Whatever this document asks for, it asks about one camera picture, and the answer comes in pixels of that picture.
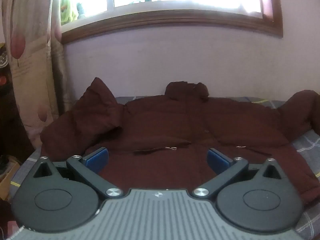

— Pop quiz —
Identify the cardboard box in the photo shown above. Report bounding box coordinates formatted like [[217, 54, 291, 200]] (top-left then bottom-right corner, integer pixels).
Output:
[[0, 155, 22, 198]]

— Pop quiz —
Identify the grey plaid bed sheet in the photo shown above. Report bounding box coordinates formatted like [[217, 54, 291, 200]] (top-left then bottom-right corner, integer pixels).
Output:
[[7, 95, 320, 240]]

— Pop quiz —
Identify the dark red padded jacket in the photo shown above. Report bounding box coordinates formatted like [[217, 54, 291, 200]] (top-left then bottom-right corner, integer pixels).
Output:
[[40, 77, 320, 203]]

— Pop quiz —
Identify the wooden framed window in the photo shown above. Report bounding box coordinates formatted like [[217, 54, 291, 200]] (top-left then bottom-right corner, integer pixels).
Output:
[[51, 0, 284, 45]]

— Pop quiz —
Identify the green plush toy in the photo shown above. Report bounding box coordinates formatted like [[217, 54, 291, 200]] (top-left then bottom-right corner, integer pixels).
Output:
[[59, 0, 78, 26]]

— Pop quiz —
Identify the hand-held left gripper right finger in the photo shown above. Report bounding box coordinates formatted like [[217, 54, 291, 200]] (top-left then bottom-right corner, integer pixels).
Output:
[[192, 148, 282, 198]]

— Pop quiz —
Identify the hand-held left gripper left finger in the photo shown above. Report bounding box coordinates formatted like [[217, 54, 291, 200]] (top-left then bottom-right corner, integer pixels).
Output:
[[32, 147, 123, 198]]

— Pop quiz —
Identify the beige patterned curtain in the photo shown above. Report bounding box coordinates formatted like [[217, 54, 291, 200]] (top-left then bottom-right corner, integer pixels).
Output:
[[0, 0, 72, 153]]

